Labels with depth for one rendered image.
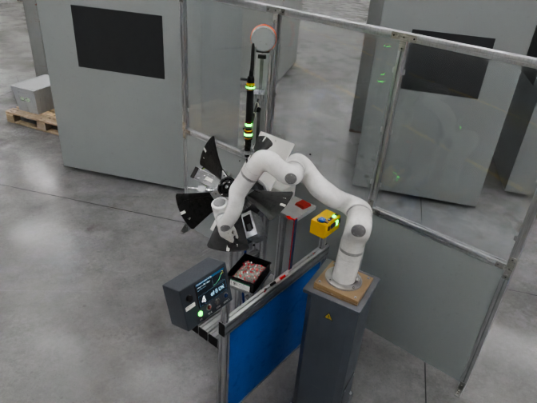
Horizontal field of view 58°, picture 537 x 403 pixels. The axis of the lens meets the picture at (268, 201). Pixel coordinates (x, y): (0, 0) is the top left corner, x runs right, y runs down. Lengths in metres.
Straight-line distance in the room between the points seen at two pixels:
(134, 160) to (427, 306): 3.23
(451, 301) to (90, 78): 3.73
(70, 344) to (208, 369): 0.94
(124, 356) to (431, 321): 1.98
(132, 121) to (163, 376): 2.62
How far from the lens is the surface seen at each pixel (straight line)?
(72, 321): 3.73
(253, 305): 2.47
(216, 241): 2.64
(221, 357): 2.52
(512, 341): 4.04
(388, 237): 3.12
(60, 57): 5.18
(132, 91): 4.86
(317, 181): 2.23
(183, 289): 1.94
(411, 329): 3.42
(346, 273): 2.43
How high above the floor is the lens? 2.53
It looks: 31 degrees down
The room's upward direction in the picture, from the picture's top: 4 degrees clockwise
